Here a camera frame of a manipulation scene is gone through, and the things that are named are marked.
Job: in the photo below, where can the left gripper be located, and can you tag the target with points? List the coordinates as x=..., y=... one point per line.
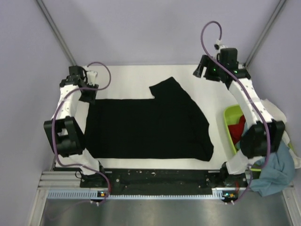
x=91, y=98

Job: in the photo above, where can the blue t shirt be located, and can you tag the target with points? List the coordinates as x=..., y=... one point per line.
x=280, y=170

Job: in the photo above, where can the green plastic bin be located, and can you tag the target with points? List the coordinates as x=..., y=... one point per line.
x=231, y=122

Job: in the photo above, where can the aluminium frame post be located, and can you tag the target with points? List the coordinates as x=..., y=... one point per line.
x=281, y=4
x=55, y=31

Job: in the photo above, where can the black t shirt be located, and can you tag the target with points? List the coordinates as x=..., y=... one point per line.
x=170, y=125

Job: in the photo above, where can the red t shirt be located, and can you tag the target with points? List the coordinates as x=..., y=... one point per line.
x=236, y=130

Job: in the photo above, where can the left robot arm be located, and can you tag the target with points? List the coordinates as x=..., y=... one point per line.
x=64, y=134

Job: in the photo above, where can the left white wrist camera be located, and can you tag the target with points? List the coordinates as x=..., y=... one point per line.
x=91, y=77

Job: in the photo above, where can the left aluminium frame post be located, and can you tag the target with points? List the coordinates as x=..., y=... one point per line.
x=55, y=31

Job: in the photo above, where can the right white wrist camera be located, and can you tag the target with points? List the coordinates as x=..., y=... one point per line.
x=219, y=44

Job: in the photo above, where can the right aluminium frame post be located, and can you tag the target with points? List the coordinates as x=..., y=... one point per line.
x=281, y=4

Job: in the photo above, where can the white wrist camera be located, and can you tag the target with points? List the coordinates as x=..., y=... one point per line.
x=91, y=77
x=219, y=44

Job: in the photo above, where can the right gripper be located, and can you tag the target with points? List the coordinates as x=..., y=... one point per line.
x=207, y=62

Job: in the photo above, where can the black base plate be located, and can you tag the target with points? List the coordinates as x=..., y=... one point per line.
x=154, y=181

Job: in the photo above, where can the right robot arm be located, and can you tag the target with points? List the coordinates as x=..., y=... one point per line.
x=241, y=87

